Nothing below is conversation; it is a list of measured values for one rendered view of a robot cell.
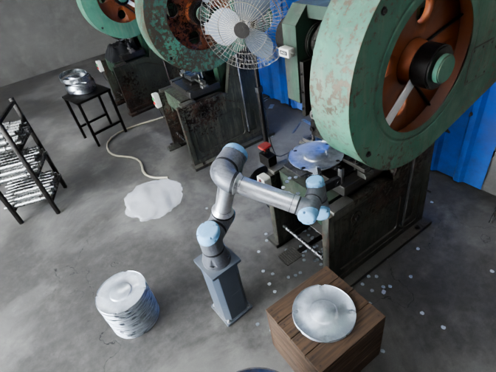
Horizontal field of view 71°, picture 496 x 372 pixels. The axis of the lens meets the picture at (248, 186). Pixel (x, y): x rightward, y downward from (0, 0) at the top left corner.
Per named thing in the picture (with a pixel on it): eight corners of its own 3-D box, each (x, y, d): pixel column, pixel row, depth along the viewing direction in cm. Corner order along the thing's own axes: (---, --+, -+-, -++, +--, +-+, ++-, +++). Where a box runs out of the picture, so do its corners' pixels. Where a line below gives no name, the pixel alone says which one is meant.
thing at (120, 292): (142, 310, 190) (141, 309, 189) (89, 319, 190) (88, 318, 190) (148, 267, 213) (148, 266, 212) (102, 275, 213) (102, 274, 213)
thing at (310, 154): (353, 147, 187) (353, 146, 186) (327, 176, 170) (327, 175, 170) (305, 138, 203) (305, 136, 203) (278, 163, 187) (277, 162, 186)
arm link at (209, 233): (197, 254, 177) (190, 235, 168) (208, 235, 186) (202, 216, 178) (218, 258, 172) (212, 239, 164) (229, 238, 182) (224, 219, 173)
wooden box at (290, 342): (322, 407, 164) (320, 373, 142) (272, 345, 190) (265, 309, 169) (379, 353, 179) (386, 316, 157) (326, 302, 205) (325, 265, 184)
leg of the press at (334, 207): (333, 301, 205) (334, 181, 150) (320, 288, 213) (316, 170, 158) (431, 224, 239) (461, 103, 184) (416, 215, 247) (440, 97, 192)
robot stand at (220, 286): (228, 327, 202) (212, 280, 175) (210, 306, 215) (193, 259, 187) (253, 307, 210) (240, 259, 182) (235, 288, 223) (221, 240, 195)
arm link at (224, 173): (201, 170, 138) (319, 212, 130) (212, 155, 146) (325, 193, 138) (200, 190, 146) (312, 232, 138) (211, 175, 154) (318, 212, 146)
